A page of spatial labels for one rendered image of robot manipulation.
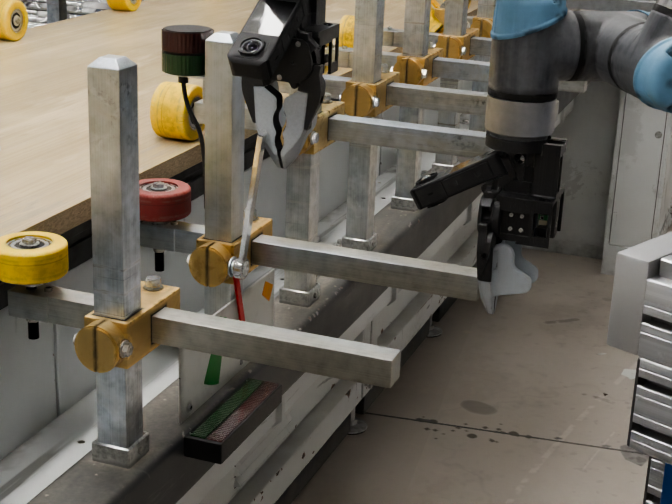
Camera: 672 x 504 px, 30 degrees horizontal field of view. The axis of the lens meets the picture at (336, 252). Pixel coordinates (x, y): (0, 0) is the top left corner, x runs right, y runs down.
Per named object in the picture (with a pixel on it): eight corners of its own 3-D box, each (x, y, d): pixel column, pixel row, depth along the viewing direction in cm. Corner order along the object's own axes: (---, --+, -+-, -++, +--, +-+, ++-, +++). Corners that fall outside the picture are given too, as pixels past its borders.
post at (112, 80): (144, 497, 136) (137, 55, 120) (128, 512, 133) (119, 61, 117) (116, 490, 137) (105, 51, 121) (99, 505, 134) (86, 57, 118)
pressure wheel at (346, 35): (359, 49, 241) (370, 64, 248) (368, 10, 242) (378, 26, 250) (330, 46, 243) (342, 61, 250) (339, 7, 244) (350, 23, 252)
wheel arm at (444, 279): (482, 299, 146) (485, 264, 145) (474, 309, 143) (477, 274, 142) (151, 244, 160) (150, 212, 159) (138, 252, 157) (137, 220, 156)
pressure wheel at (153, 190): (202, 265, 161) (202, 179, 157) (173, 285, 154) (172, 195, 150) (146, 256, 164) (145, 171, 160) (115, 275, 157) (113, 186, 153)
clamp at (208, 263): (272, 256, 158) (273, 218, 157) (226, 290, 146) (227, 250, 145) (232, 249, 160) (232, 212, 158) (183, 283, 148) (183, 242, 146)
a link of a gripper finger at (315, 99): (324, 129, 133) (327, 47, 130) (318, 132, 132) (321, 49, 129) (283, 123, 135) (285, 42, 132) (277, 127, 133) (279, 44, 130)
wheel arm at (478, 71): (587, 90, 210) (589, 68, 209) (583, 94, 207) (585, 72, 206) (310, 60, 226) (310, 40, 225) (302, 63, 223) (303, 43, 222)
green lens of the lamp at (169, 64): (222, 68, 146) (222, 49, 146) (199, 77, 141) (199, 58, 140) (176, 63, 148) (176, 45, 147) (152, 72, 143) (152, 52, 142)
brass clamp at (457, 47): (480, 54, 244) (482, 28, 242) (462, 66, 232) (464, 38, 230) (450, 51, 246) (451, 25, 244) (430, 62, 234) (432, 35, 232)
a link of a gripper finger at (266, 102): (299, 156, 140) (302, 75, 137) (278, 170, 135) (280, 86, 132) (274, 153, 141) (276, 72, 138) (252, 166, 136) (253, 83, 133)
